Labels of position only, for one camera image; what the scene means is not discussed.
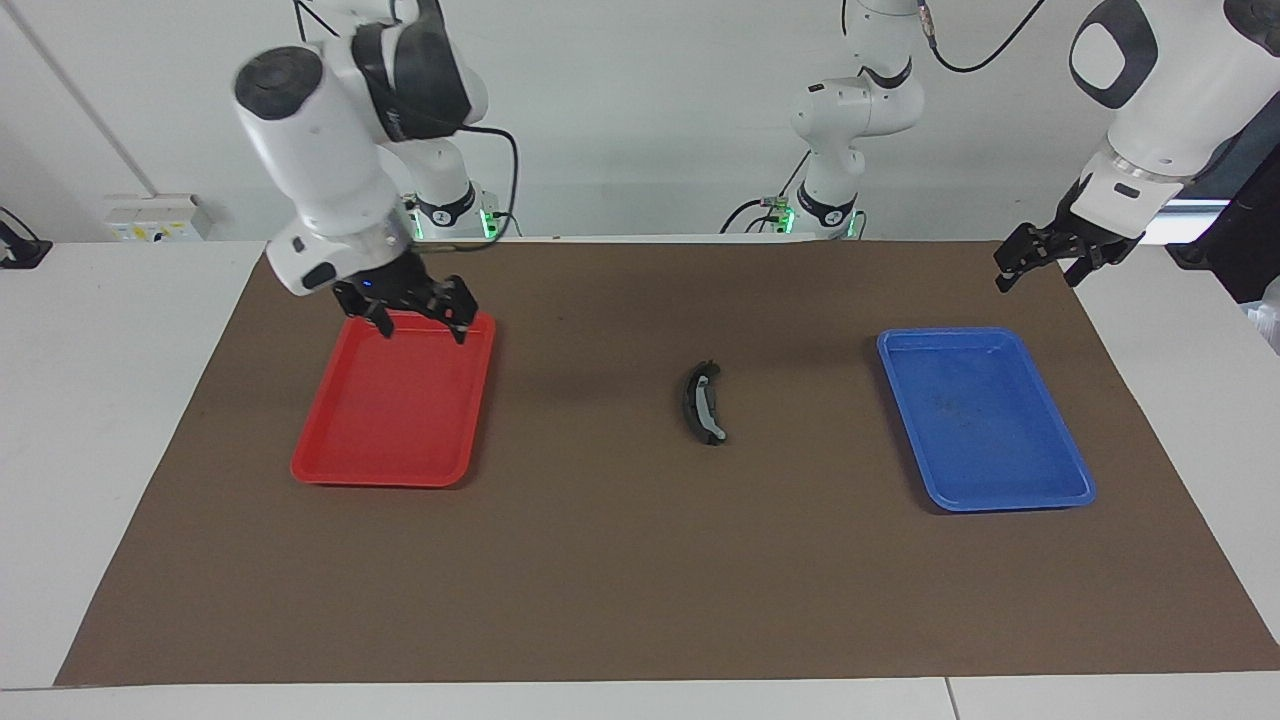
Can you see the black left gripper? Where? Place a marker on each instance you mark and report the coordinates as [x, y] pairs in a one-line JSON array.
[[1070, 240]]

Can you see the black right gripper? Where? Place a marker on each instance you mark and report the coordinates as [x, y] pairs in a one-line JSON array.
[[395, 290]]

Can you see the curved brake pad grey stripe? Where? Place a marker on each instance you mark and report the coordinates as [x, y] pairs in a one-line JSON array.
[[700, 405]]

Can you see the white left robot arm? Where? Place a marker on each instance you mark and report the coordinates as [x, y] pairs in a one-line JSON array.
[[1180, 90]]

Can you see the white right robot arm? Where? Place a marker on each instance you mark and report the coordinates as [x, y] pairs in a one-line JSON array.
[[320, 140]]

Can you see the red plastic tray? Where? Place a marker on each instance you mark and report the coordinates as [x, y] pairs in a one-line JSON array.
[[400, 420]]

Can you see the blue plastic tray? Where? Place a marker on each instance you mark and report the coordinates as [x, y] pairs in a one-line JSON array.
[[1000, 420]]

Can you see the black equipment stand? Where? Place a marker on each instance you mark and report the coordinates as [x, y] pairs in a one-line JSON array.
[[1250, 250]]

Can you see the dark grey panel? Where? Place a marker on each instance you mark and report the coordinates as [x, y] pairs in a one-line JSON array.
[[1250, 160]]

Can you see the clear plastic object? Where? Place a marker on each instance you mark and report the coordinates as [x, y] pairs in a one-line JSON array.
[[1270, 320]]

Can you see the brown table mat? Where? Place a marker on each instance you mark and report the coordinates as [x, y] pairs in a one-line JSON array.
[[640, 580]]

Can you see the black table clamp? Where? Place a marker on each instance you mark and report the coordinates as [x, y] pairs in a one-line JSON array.
[[20, 252]]

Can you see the white wall power outlet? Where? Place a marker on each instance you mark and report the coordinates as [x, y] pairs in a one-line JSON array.
[[150, 215]]

